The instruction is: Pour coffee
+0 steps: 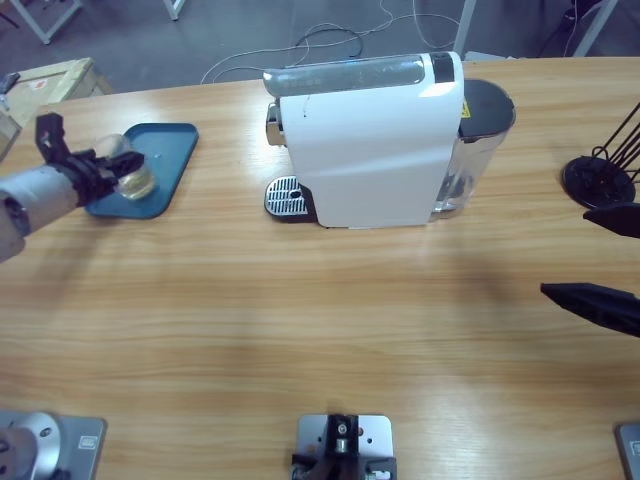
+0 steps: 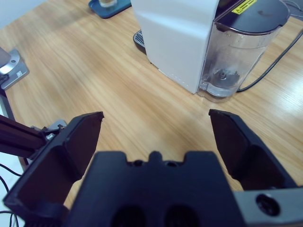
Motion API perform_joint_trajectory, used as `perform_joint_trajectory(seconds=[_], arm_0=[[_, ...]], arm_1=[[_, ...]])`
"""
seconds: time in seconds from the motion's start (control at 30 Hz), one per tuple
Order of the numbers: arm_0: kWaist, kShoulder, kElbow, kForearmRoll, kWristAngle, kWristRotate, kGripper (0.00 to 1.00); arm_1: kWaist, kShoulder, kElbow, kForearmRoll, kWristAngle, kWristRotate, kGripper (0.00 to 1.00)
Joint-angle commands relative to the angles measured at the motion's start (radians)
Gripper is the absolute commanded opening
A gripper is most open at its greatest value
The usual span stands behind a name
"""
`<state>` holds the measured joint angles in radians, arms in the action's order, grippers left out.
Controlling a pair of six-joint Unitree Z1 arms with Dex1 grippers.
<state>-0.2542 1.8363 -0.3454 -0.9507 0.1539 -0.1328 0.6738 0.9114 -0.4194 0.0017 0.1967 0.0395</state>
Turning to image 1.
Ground clear glass cup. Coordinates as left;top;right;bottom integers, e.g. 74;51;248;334
94;133;157;201

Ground wooden crate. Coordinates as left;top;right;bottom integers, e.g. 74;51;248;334
0;57;115;164

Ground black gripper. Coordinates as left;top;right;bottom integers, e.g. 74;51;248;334
57;147;146;207

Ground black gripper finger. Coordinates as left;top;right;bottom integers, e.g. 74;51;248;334
582;201;640;239
540;282;640;339

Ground blue plastic tray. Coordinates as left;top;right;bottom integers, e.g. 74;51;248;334
83;122;200;220

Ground white coffee machine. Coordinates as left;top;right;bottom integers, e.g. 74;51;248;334
264;51;466;231

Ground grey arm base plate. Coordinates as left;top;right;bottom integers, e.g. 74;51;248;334
613;422;640;480
0;409;109;480

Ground white metal table frame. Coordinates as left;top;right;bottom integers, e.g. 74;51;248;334
0;0;84;45

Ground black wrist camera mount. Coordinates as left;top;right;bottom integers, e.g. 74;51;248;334
34;112;76;169

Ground black capsule holder with rods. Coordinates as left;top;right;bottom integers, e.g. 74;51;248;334
560;102;640;214

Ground silver grate drip tray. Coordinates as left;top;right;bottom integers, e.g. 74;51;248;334
263;174;316;224

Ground white metal frame leg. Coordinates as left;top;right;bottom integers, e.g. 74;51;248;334
572;0;619;57
452;0;479;61
162;0;194;22

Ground silver coffee machine lever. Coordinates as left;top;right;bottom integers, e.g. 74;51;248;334
263;53;431;96

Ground grey mount plate dark post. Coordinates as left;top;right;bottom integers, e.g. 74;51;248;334
291;412;399;480

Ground clear water tank black lid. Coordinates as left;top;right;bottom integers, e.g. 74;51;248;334
432;78;517;221

